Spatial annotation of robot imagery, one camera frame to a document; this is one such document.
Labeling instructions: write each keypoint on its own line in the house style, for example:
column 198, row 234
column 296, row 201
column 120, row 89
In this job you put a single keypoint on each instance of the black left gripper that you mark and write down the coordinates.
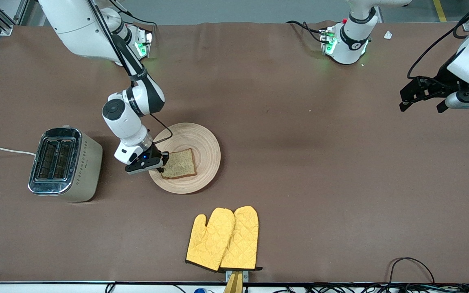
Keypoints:
column 439, row 81

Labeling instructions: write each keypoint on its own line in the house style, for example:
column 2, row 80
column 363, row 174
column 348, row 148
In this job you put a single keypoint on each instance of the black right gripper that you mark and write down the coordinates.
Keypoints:
column 155, row 154

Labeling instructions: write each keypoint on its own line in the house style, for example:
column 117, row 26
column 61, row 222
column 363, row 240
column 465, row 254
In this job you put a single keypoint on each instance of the slice of brown bread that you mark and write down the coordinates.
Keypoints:
column 181, row 165

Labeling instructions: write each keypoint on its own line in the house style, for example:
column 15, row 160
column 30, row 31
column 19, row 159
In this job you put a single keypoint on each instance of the round wooden plate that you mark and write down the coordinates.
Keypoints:
column 193, row 138

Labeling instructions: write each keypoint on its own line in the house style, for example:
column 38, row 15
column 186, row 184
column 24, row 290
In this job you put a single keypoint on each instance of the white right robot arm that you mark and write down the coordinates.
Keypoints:
column 128, row 118

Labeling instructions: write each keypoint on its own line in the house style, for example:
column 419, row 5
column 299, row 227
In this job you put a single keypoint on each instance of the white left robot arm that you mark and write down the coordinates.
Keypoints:
column 350, row 47

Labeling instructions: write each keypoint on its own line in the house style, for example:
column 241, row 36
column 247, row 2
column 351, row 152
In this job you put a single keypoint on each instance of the beige chrome two-slot toaster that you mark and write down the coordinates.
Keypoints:
column 90, row 171

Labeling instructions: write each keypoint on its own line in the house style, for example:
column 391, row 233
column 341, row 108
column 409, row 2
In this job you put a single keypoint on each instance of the small white paper scrap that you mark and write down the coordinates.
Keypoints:
column 388, row 35

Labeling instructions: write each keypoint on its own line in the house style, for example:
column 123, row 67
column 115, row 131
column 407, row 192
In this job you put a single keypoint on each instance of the yellow quilted oven mitt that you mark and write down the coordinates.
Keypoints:
column 210, row 240
column 244, row 236

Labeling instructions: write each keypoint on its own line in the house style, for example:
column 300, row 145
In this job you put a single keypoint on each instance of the brown table cover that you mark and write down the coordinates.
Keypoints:
column 283, row 122

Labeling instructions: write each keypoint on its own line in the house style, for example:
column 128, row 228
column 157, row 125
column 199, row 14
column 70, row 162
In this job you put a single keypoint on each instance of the small blue object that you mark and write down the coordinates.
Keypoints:
column 200, row 291

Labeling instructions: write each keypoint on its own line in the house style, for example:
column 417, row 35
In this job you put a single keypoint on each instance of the wooden strip with metal bracket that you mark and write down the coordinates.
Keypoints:
column 234, row 283

